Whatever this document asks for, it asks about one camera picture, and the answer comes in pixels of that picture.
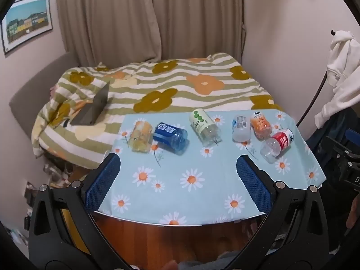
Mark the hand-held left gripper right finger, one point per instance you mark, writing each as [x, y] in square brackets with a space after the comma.
[253, 182]

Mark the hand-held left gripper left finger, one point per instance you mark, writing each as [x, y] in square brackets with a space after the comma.
[104, 182]

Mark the red label plastic cup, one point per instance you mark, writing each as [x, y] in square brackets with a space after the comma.
[281, 140]

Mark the white label plastic cup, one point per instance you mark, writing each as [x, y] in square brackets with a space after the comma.
[241, 128]

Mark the orange label plastic cup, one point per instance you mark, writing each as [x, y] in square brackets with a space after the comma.
[260, 125]

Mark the yellow label plastic cup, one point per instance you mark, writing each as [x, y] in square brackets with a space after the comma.
[140, 136]

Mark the green label plastic cup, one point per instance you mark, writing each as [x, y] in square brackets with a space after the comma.
[202, 123]

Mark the blue label plastic cup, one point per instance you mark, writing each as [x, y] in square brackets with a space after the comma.
[168, 135]

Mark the dark cloth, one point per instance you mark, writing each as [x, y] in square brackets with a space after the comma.
[323, 130]

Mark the patterned cloth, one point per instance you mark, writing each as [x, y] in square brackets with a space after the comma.
[56, 174]

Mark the grey laptop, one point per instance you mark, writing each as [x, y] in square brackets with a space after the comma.
[90, 112]

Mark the light blue daisy tablecloth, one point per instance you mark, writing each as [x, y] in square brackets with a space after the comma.
[174, 163]

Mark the white hoodie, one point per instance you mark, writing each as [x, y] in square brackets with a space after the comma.
[346, 84]

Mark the grey clothing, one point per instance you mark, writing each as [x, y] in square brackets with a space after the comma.
[202, 263]

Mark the striped floral blanket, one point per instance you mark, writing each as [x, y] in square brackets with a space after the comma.
[182, 90]

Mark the grey bed headboard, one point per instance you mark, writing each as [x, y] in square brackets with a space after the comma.
[36, 87]

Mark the beige curtain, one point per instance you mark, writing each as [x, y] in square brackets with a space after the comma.
[107, 19]
[197, 17]

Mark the framed wall poster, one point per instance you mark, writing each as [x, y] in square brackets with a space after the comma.
[26, 19]

